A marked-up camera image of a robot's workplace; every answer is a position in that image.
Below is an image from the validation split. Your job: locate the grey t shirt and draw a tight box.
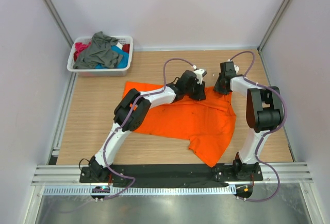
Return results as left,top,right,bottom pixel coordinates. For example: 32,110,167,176
73,31,119,70

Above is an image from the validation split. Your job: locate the pink t shirt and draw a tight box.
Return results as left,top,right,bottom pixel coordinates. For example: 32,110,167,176
75,42,91,54

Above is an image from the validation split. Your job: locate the blue t shirt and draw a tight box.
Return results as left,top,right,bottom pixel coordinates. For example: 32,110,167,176
110,45,129,69

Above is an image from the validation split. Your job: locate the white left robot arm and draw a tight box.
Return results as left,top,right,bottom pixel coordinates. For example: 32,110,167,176
79,68,207,183

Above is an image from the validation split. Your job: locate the aluminium front rail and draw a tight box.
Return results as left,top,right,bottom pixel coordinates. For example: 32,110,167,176
31,162,313,185

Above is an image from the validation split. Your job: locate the white garment in basket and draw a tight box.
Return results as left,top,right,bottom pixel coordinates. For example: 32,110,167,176
116,42,123,49

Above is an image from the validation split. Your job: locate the orange t shirt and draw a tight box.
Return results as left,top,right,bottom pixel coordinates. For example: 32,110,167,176
136,87,236,167

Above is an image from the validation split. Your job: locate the white plastic laundry basket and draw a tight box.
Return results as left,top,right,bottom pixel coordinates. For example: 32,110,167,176
67,36,134,77

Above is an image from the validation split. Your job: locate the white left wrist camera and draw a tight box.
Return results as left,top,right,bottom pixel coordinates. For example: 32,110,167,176
192,65,207,84

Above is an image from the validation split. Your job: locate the dark red t shirt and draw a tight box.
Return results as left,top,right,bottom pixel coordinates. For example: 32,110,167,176
122,44,130,54

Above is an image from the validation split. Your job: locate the slotted white cable duct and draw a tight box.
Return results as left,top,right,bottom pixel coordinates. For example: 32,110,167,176
43,185,236,196

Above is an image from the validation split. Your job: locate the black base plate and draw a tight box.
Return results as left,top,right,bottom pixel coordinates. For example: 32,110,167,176
79,162,264,189

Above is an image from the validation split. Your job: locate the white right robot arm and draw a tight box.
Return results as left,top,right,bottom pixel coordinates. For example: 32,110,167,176
213,61,285,181

